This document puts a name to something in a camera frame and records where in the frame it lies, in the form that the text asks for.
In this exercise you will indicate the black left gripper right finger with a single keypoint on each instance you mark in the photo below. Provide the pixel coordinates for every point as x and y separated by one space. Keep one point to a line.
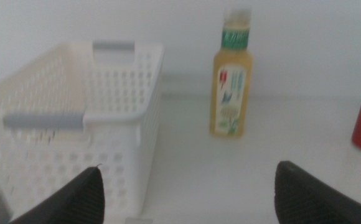
305 199

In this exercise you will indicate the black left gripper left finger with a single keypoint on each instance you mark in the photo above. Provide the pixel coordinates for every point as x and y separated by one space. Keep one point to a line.
81 199

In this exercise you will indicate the white perforated plastic basket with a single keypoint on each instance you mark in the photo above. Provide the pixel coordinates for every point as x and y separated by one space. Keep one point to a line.
118 102

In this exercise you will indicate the yellow tea bottle green label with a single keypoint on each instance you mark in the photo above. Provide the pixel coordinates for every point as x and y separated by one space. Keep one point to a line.
230 93

